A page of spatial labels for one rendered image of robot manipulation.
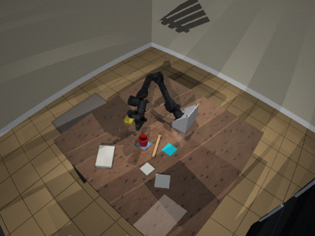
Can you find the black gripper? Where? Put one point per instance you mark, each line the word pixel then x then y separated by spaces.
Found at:
pixel 139 118

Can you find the red cup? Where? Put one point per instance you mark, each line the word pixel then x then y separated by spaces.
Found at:
pixel 143 139

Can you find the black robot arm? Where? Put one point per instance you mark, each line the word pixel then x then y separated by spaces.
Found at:
pixel 138 101

